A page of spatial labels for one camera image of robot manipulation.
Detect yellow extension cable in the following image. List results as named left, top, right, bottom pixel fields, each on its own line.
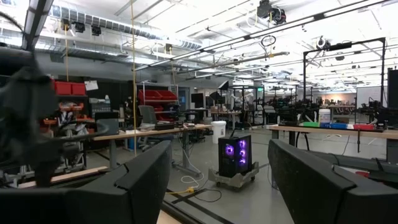
left=129, top=0, right=196, bottom=196

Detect shelf with parts bins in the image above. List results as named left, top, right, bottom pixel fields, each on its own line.
left=40, top=93, right=94, bottom=175

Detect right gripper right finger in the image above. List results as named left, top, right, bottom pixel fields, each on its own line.
left=267, top=138, right=398, bottom=224

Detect distant blue bin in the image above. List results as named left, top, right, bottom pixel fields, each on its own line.
left=319, top=122, right=349, bottom=130

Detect distant black robot rig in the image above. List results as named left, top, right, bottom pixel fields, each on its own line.
left=267, top=95, right=320, bottom=126

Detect white board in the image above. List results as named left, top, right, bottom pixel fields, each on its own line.
left=356, top=85, right=389, bottom=110

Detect black hanging cable ring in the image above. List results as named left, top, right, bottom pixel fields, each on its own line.
left=261, top=34, right=277, bottom=49

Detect grey wheeled dolly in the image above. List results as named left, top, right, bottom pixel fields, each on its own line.
left=207, top=161, right=261, bottom=190

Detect small ceiling cable reel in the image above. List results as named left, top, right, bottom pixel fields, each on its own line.
left=315, top=35, right=332, bottom=52

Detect yellow hanging rope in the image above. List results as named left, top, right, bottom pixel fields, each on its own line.
left=63, top=23, right=70, bottom=83

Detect red boxes on shelf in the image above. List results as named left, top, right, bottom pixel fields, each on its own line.
left=54, top=80, right=87, bottom=96

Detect grey office chair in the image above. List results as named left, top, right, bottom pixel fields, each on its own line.
left=137, top=105, right=175, bottom=152

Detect long wooden workbench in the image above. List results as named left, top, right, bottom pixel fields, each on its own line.
left=266, top=124, right=398, bottom=162

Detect tall black panel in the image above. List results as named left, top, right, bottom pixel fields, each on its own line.
left=387, top=67, right=398, bottom=110

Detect black PC purple lights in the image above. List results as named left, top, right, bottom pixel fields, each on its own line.
left=218, top=134, right=253, bottom=179

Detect dark laptop on workbench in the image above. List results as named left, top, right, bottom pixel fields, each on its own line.
left=94, top=111, right=121, bottom=137

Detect white floor cable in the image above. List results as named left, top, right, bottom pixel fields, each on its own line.
left=178, top=136, right=206, bottom=188

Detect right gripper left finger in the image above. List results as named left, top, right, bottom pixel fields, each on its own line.
left=0, top=139, right=173, bottom=224

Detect wooden workbench grey legs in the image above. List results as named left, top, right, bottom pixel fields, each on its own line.
left=89, top=123, right=215, bottom=178

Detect ceiling light fixture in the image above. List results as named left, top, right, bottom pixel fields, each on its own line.
left=19, top=0, right=56, bottom=60

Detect distant black frame rig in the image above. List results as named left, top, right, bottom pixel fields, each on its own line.
left=302, top=36, right=387, bottom=109

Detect silver ceiling air duct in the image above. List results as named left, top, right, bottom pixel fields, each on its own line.
left=49, top=4, right=205, bottom=52

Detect distant white canister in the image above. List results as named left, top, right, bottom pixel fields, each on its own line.
left=318, top=108, right=331, bottom=124

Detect white plastic bucket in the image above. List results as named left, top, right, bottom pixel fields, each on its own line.
left=210, top=120, right=228, bottom=145

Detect red bin rack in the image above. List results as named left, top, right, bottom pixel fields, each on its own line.
left=137, top=89, right=178, bottom=122

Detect black looped floor cable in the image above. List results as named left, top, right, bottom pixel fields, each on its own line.
left=192, top=187, right=223, bottom=204

